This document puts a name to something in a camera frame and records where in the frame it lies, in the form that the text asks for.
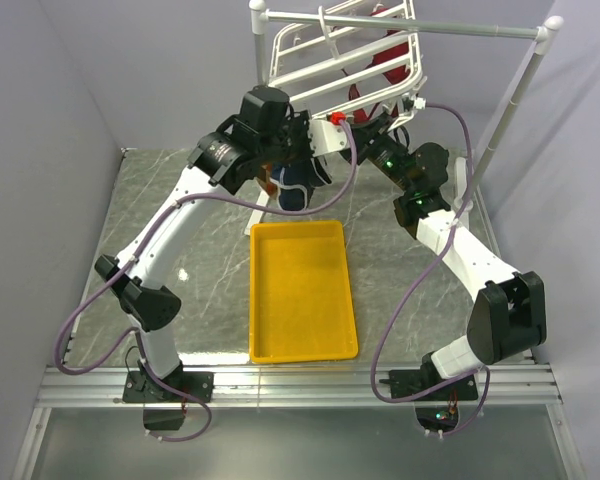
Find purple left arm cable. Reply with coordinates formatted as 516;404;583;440
53;124;359;442

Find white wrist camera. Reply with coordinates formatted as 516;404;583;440
400;93;427;121
308;112;350;157

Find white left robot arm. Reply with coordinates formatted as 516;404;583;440
95;86;312;402

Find red bra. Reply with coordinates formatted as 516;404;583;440
347;30;419;125

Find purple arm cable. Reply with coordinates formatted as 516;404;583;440
370;102;492;437
53;124;359;442

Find navy blue underwear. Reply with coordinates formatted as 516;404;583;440
270;157;332;211

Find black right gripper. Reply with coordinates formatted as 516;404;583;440
340;114;416;196

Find argyle patterned sock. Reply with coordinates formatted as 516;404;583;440
256;163;278;198

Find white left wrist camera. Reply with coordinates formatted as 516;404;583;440
308;112;350;157

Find aluminium mounting rail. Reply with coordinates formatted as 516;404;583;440
34;363;562;408

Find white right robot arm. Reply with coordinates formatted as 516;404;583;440
352;116;547;403

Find white clip drying hanger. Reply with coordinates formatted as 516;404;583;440
268;1;426;129

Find yellow plastic tray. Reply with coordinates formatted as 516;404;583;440
249;220;359;364

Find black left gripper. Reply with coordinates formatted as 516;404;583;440
261;111;326;170

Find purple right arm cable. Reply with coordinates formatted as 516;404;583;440
370;102;492;437

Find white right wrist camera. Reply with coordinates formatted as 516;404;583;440
400;93;427;121

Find white clothes rack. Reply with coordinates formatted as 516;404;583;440
248;1;564;232

